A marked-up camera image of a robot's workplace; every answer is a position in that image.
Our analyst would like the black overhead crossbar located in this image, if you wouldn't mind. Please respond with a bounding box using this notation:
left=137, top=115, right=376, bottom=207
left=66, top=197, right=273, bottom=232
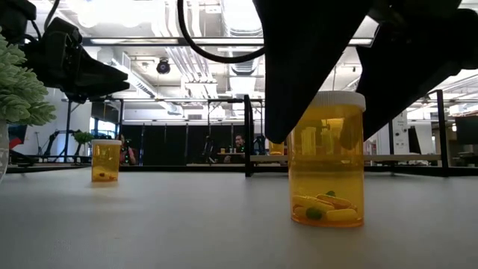
left=81, top=36, right=376, bottom=47

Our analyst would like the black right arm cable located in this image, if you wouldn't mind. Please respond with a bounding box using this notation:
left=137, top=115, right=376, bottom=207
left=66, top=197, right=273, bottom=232
left=176, top=0, right=267, bottom=64

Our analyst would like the dark monitor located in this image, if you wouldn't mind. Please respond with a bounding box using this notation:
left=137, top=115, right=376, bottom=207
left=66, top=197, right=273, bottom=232
left=454, top=115, right=478, bottom=145

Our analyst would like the artificial green potted plant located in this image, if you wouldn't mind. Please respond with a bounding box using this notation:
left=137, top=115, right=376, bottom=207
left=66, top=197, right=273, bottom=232
left=0, top=28, right=57, bottom=184

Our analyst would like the person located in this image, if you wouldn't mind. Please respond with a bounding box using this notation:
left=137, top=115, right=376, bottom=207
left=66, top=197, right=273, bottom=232
left=118, top=134, right=137, bottom=166
left=223, top=134, right=247, bottom=164

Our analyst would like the black shelf post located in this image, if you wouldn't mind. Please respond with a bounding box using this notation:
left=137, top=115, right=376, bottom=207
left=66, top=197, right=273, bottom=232
left=243, top=93, right=255, bottom=179

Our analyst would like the silver ventilation duct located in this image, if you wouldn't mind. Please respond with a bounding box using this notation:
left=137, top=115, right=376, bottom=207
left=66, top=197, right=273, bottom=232
left=220, top=0, right=265, bottom=75

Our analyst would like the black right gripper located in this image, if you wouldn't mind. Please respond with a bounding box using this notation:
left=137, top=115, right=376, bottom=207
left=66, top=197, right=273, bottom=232
left=356, top=0, right=478, bottom=142

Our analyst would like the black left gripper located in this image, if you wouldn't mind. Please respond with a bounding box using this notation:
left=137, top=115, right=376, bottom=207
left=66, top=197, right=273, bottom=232
left=24, top=17, right=131, bottom=102

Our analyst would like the wooden shelf board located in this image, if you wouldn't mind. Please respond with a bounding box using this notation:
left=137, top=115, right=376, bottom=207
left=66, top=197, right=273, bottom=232
left=249, top=154, right=442, bottom=163

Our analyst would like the black ceiling spotlight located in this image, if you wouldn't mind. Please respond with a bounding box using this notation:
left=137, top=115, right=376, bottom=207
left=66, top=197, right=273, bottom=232
left=155, top=58, right=172, bottom=75

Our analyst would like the black partition wall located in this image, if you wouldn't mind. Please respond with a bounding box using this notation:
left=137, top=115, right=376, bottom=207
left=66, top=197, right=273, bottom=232
left=121, top=123, right=247, bottom=166

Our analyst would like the background potted plant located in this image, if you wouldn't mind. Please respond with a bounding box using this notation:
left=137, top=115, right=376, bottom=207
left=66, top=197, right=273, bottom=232
left=73, top=130, right=93, bottom=156

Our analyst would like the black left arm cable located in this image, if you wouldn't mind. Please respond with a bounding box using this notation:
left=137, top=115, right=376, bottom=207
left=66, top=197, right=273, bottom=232
left=43, top=0, right=61, bottom=33

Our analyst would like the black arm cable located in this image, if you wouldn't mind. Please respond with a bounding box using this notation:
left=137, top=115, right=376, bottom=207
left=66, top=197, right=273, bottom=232
left=176, top=0, right=267, bottom=64
left=43, top=0, right=61, bottom=33

